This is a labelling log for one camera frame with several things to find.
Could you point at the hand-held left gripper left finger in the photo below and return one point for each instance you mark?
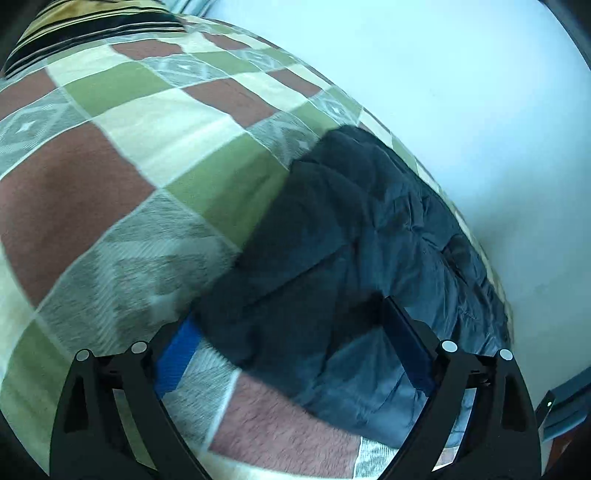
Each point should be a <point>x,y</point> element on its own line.
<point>178,353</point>

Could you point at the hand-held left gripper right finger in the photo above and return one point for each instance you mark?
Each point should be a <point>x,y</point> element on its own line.
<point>408,341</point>

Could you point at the black quilted jacket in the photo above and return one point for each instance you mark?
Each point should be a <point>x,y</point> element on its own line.
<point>341,240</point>

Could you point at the checkered bedspread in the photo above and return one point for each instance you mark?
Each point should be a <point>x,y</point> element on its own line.
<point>129,184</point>

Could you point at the yellow black striped pillow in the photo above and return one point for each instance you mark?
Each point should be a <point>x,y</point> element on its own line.
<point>78,27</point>

